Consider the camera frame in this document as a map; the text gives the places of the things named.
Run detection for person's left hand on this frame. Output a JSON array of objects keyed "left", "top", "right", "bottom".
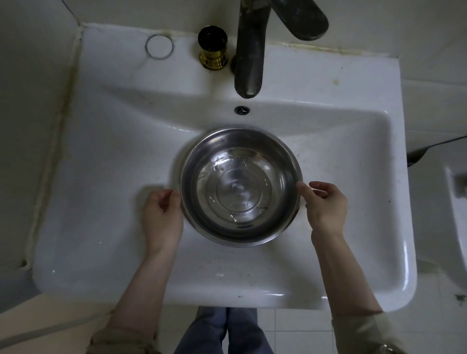
[{"left": 141, "top": 189, "right": 184, "bottom": 256}]

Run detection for white ceramic sink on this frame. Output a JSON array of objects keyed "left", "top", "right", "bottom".
[{"left": 33, "top": 23, "right": 418, "bottom": 313}]

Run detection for person's left forearm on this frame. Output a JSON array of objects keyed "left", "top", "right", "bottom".
[{"left": 106, "top": 244, "right": 180, "bottom": 338}]

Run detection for person's blue jeans legs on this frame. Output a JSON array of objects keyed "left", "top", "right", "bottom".
[{"left": 174, "top": 306, "right": 274, "bottom": 354}]

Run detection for black and gold cup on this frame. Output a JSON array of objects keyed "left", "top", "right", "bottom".
[{"left": 198, "top": 25, "right": 229, "bottom": 71}]

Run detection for dark metal faucet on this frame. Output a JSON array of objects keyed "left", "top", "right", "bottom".
[{"left": 233, "top": 0, "right": 330, "bottom": 99}]

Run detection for stainless steel bowl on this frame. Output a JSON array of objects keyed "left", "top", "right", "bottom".
[{"left": 180, "top": 126, "right": 304, "bottom": 248}]

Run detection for person's right hand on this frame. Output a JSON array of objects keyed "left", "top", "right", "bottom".
[{"left": 296, "top": 181, "right": 348, "bottom": 242}]

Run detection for white ceramic toilet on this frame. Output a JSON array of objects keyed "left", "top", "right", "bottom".
[{"left": 443, "top": 158, "right": 467, "bottom": 307}]

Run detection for person's right forearm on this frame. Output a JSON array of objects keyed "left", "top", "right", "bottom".
[{"left": 310, "top": 233, "right": 384, "bottom": 321}]

